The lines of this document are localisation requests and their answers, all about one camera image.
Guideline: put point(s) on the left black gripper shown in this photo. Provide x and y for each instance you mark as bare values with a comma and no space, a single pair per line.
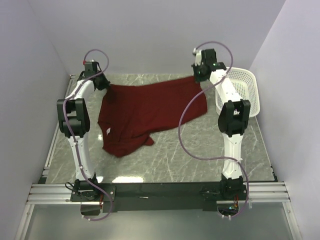
106,83

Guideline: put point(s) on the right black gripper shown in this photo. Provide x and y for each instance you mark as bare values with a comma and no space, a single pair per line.
197,78

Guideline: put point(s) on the white plastic perforated basket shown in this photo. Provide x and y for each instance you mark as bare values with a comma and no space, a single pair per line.
245,84

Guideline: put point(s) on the dark red t shirt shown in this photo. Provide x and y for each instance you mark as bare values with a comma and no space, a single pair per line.
130,114

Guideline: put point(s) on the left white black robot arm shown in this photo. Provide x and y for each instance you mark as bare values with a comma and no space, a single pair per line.
74,122

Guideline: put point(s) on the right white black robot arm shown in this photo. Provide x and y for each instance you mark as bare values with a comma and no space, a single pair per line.
232,121

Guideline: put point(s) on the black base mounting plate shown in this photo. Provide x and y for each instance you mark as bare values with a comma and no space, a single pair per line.
118,197

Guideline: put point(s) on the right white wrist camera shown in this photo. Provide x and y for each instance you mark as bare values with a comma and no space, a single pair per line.
198,57

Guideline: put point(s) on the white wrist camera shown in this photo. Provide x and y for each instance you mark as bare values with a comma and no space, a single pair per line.
88,61
198,57

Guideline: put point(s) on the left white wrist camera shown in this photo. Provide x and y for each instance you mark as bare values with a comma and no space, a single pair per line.
88,61

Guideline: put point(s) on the aluminium extrusion rail frame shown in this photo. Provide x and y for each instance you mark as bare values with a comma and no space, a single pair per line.
50,215

